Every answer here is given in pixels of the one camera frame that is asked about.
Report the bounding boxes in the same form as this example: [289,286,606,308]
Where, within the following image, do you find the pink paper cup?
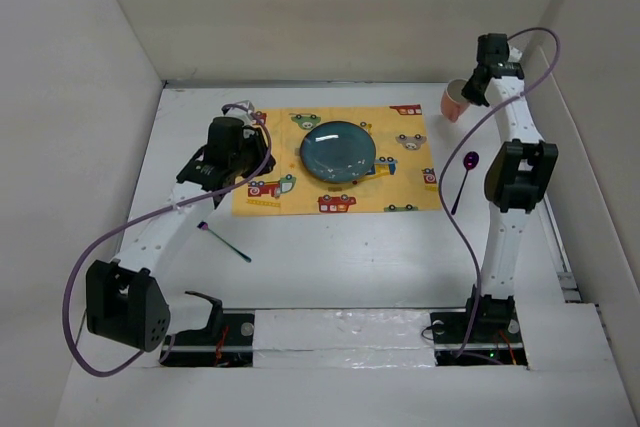
[440,79,470,123]

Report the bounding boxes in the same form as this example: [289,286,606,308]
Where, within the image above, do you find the dark teal patterned plate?
[299,121,376,184]

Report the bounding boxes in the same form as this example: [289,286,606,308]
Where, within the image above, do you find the iridescent purple spoon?
[451,151,480,215]

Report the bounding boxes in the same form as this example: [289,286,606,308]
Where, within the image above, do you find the yellow vehicle-print cloth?
[232,104,441,216]

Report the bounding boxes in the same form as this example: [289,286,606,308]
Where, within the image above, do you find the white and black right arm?
[462,33,558,342]

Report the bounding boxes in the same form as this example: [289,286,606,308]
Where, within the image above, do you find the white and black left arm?
[85,104,275,352]

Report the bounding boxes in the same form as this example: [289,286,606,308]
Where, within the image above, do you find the iridescent fork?
[197,221,252,263]

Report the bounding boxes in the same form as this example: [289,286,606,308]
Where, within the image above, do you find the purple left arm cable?
[61,102,275,378]

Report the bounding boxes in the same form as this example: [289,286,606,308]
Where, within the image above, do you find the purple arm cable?
[437,26,562,361]
[61,102,275,378]

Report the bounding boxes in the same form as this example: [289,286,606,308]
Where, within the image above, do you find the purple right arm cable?
[437,26,562,361]

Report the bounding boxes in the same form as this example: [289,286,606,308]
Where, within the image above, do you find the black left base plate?
[159,310,255,368]

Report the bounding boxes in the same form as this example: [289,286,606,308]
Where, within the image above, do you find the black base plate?
[159,310,255,368]
[421,309,528,367]

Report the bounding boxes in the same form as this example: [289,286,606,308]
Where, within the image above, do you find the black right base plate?
[421,309,528,367]

